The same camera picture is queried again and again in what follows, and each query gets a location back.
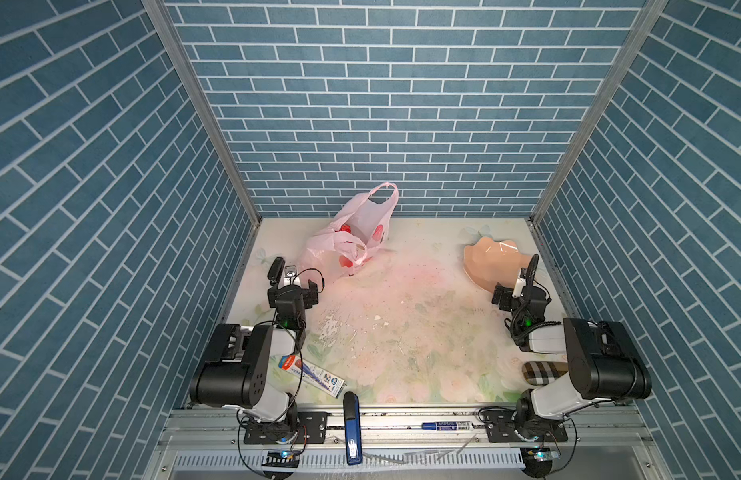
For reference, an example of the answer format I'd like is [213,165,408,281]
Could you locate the toothpaste box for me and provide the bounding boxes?
[278,355,346,398]

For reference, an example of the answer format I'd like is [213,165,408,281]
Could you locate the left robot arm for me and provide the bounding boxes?
[190,281,318,429]

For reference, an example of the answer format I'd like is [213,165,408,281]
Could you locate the peach scalloped bowl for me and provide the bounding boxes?
[463,236,531,293]

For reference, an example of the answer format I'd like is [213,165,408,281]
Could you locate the black stapler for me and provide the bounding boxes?
[268,256,286,286]

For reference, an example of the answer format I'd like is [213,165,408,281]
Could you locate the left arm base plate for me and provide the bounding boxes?
[242,411,328,446]

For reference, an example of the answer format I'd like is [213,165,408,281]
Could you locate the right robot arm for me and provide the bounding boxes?
[492,279,652,431]

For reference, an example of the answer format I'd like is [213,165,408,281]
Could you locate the aluminium front rail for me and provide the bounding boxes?
[158,404,654,451]

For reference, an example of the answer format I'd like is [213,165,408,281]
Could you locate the blue stapler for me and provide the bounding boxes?
[342,391,364,466]

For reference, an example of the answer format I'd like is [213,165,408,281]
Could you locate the pink plastic bag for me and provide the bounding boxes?
[296,182,399,283]

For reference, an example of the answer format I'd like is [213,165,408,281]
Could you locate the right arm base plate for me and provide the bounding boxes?
[476,406,568,443]

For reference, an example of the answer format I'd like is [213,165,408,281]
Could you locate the plaid glasses case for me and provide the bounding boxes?
[521,361,568,387]

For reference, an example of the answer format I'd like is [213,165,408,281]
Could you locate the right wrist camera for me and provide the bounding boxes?
[512,268,527,298]

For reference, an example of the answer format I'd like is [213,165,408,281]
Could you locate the blue marker pen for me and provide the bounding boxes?
[421,421,473,432]

